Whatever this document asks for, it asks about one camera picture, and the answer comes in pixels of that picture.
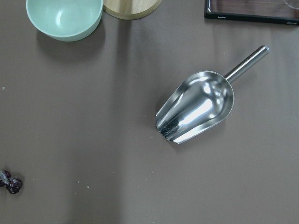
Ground black mirrored tray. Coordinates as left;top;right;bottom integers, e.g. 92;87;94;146
204;0;299;26

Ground dark red cherries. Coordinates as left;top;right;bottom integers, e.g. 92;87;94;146
0;170;23;194

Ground mint green bowl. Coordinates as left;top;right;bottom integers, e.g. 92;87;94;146
26;0;103;42

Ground steel ice scoop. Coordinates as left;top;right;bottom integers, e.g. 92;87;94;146
156;45;270;144

